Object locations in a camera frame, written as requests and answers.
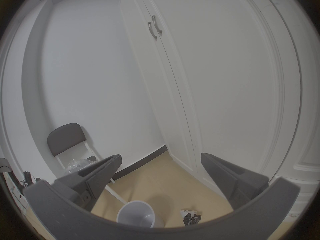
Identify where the white chair with grey padding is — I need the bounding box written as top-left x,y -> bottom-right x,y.
47,123 -> 126,205

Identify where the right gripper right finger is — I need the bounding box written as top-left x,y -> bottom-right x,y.
201,153 -> 269,209

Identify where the clear plastic bag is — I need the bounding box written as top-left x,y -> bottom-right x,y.
65,158 -> 93,176

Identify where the black and white wrapper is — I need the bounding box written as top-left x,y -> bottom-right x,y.
180,209 -> 202,226

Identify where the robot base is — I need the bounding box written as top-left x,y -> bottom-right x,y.
5,170 -> 42,216

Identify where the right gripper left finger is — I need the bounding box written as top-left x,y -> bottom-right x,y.
54,154 -> 123,207

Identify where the white trash bin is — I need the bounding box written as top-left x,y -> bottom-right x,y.
116,200 -> 164,229

